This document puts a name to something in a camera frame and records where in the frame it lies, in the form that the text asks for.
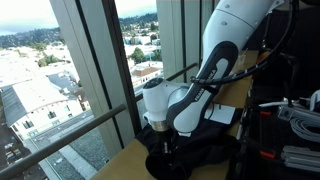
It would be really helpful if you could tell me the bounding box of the black zip jersey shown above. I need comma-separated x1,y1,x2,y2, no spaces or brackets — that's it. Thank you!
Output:
136,109,242,180

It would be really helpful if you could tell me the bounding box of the coiled white cable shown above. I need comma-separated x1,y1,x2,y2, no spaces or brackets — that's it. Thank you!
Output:
289,116,320,144

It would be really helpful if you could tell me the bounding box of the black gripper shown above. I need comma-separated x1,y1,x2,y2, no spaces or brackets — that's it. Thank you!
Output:
157,129,173,163

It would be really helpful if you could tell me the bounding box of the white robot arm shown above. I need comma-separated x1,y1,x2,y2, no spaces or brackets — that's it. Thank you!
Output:
143,0,286,164

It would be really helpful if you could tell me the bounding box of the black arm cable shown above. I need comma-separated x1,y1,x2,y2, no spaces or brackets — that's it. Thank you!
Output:
189,0,300,86

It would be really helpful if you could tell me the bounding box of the red handled clamp front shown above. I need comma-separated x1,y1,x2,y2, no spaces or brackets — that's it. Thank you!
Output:
259,150,276,159

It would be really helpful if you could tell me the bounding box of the metal window handrail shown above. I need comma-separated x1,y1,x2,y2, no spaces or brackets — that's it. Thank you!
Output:
0,62,199,180

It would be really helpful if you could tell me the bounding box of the aluminium extrusion bar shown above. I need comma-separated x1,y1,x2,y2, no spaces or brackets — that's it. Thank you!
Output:
281,146,320,173

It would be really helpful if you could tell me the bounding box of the red handled black clamp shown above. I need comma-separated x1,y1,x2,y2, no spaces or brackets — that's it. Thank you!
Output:
259,110,276,116

